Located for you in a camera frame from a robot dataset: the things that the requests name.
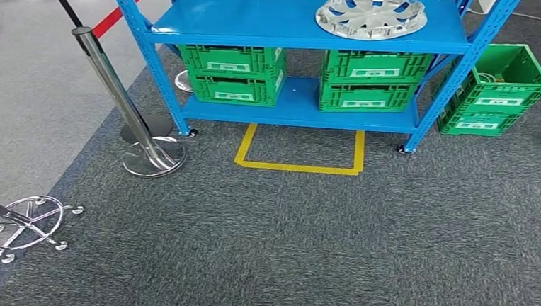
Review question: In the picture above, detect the white floor cable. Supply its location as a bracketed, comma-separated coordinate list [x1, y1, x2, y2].
[466, 3, 541, 30]

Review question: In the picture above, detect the white wire bundle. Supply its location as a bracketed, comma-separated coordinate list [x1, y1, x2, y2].
[477, 71, 507, 85]

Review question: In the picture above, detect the red barrier belt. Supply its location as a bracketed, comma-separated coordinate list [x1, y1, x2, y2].
[89, 0, 154, 40]

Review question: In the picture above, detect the black round stool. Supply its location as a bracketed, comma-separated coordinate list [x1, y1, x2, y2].
[0, 136, 88, 265]

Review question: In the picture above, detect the grey wheel hubcap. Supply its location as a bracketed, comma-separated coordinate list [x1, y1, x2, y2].
[314, 0, 429, 45]

